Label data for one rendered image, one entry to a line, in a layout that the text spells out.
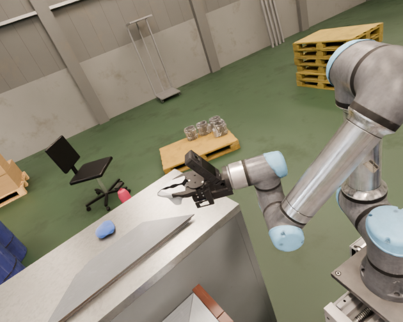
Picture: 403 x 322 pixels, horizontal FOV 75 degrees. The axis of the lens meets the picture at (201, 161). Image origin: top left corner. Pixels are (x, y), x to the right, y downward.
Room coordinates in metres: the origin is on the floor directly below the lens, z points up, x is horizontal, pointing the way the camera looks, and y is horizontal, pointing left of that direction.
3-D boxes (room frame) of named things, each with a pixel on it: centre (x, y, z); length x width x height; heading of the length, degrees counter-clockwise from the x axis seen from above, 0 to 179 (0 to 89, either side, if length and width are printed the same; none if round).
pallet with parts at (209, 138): (3.62, -0.01, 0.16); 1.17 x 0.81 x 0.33; 96
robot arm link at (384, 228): (0.42, -0.39, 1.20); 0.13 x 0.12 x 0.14; 171
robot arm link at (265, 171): (0.59, -0.15, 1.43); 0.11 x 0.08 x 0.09; 81
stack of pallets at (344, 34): (4.33, -2.77, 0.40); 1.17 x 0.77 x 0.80; 18
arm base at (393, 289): (0.42, -0.39, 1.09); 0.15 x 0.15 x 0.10
